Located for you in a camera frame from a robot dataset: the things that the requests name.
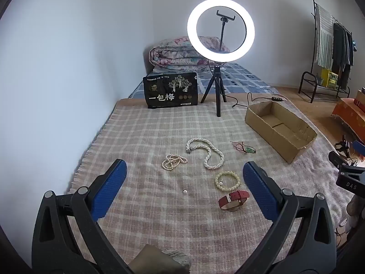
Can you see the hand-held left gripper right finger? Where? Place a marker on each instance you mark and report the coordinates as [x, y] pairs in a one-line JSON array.
[[258, 188]]

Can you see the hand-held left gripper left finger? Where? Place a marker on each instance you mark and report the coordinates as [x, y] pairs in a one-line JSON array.
[[109, 188]]

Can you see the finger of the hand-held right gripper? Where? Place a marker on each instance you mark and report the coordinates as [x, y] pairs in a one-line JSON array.
[[336, 159], [360, 148]]

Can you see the cardboard box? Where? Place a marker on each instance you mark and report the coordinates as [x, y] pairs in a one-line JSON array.
[[285, 145]]

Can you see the small black floor tripod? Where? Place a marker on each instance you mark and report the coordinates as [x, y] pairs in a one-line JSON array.
[[342, 145]]

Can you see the orange cloth furniture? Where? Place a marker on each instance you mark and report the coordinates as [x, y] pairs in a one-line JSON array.
[[346, 111]]

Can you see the yellow box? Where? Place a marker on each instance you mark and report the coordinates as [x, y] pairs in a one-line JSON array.
[[330, 78]]

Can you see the khaki cloth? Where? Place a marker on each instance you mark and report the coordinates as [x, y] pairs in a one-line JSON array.
[[154, 262]]

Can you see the black shoe rack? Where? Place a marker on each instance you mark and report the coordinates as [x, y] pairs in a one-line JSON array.
[[308, 75]]

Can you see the dark hanging clothes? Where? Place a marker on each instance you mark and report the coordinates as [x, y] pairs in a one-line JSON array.
[[342, 54]]

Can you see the blue patterned bedsheet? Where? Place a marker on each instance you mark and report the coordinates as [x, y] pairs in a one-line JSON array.
[[242, 80]]

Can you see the black printed bag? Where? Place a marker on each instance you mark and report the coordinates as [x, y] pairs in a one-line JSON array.
[[171, 90]]

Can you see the striped towel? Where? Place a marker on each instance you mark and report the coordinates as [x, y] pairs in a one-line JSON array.
[[323, 37]]

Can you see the black clothes rack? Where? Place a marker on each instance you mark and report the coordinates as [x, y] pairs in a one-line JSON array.
[[313, 20]]

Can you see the folded floral quilt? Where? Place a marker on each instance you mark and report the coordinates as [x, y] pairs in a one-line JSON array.
[[171, 57]]

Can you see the black phone holder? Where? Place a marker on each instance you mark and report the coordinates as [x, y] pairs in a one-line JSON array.
[[225, 20]]

